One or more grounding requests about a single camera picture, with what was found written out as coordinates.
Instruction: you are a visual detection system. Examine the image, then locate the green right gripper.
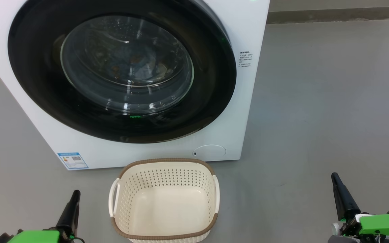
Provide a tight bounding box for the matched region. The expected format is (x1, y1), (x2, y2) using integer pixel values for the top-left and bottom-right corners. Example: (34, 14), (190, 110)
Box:
(328, 172), (389, 243)

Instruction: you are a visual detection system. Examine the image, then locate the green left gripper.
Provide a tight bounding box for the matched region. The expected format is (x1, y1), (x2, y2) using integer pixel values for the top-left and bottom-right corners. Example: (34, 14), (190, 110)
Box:
(0, 190), (81, 243)

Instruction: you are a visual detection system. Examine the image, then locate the black round glass washer door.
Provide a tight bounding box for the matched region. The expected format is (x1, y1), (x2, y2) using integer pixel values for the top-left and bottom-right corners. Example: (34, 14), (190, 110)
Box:
(8, 0), (237, 144)

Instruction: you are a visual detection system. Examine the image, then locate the white front-load washing machine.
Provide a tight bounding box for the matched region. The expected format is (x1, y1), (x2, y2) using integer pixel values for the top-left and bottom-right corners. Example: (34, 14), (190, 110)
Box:
(0, 0), (270, 170)

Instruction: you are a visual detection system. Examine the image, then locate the blue energy label sticker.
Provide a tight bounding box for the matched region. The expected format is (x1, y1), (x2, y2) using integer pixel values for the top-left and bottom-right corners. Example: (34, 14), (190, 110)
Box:
(57, 153), (89, 170)

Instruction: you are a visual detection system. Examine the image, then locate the cream perforated laundry basket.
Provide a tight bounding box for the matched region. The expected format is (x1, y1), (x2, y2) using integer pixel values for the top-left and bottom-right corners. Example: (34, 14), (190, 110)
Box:
(108, 158), (220, 243)

